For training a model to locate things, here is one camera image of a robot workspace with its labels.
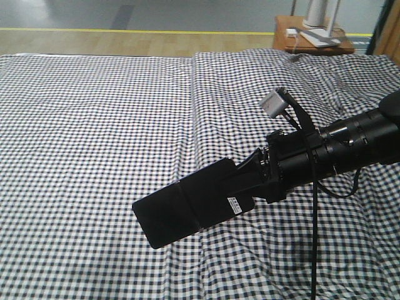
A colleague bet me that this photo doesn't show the wooden bedside table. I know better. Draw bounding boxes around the wooden bedside table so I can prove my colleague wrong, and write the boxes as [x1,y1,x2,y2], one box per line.
[272,15,355,56]

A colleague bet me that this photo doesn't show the black white checkered bed sheet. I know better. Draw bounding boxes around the black white checkered bed sheet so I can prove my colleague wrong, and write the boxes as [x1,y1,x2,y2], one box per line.
[1,54,206,299]

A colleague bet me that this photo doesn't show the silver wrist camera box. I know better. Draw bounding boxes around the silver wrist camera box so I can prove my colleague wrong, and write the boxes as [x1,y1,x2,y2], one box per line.
[260,87,289,118]

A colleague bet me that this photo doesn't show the white cylindrical speaker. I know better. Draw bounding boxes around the white cylindrical speaker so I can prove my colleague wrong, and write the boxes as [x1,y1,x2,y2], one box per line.
[302,0,328,28]

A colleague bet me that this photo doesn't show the black smartphone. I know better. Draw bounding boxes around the black smartphone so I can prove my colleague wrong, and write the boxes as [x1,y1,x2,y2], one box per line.
[132,158,257,249]

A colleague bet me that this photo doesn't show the black white checkered duvet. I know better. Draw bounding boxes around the black white checkered duvet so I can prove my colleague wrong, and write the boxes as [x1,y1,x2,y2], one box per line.
[165,49,399,299]

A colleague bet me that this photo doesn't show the small white charger box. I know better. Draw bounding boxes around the small white charger box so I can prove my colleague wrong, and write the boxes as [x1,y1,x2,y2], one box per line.
[285,27,298,38]

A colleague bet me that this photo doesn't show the metal stand pole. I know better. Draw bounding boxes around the metal stand pole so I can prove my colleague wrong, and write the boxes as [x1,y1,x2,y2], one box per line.
[290,0,297,16]

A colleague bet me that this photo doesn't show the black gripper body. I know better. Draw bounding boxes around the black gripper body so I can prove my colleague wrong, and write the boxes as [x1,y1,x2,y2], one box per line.
[264,130,322,203]

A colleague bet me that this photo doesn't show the wooden headboard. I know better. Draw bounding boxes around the wooden headboard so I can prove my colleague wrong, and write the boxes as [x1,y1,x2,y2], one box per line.
[372,0,399,66]

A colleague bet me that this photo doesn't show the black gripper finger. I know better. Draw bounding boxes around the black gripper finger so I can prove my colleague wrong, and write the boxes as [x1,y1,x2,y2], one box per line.
[233,148,266,180]
[224,179,265,198]

